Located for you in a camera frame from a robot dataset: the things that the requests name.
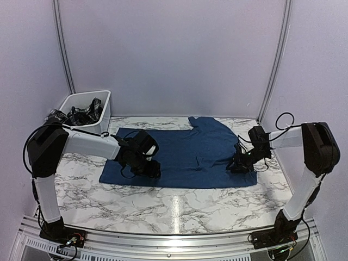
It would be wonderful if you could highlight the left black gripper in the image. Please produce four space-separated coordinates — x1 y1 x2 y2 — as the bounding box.
130 153 161 181

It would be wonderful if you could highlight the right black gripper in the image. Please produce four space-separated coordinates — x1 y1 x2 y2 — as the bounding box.
226 147 270 174

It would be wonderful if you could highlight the blue t-shirt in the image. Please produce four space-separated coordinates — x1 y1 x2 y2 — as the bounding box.
99 116 257 189

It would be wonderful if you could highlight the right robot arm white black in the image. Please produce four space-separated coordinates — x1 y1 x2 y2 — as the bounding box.
226 122 340 244

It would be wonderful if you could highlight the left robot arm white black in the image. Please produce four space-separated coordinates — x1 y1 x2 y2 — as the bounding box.
22 119 161 242

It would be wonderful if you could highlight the white plastic laundry bin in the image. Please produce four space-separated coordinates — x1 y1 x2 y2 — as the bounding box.
59 90 111 134

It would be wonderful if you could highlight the plaid black white garment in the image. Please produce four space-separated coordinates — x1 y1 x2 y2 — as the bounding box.
45 98 103 126

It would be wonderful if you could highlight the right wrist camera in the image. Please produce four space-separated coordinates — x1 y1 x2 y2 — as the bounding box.
234 143 243 157

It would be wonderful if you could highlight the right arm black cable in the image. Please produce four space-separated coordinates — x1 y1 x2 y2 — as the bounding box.
236 112 296 172

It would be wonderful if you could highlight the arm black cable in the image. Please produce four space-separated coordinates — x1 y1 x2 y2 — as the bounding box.
22 123 63 177
236 112 296 172

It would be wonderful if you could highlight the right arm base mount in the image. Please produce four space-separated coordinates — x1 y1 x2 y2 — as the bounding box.
247 228 298 249

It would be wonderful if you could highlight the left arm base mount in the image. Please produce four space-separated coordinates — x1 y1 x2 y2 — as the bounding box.
39 226 86 247

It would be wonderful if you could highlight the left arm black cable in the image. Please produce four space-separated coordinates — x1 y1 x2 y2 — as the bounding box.
22 123 63 177

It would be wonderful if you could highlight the right aluminium corner post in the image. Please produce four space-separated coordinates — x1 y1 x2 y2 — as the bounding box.
257 0 293 123

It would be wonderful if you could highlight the aluminium front rail frame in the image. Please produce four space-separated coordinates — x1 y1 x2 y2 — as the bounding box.
9 216 328 260

